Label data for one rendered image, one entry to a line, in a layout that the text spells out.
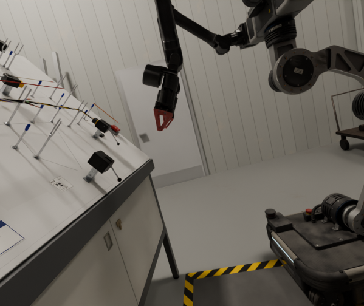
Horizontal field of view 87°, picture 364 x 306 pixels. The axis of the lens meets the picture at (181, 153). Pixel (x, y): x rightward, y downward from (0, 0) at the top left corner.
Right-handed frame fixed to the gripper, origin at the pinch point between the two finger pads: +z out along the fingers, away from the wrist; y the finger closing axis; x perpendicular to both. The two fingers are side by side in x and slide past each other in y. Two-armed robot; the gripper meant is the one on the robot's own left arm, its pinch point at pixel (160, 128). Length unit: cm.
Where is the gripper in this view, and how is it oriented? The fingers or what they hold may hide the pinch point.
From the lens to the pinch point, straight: 73.6
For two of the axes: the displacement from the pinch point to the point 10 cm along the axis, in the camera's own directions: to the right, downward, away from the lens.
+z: -2.3, 9.6, 1.3
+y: 0.1, 1.3, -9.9
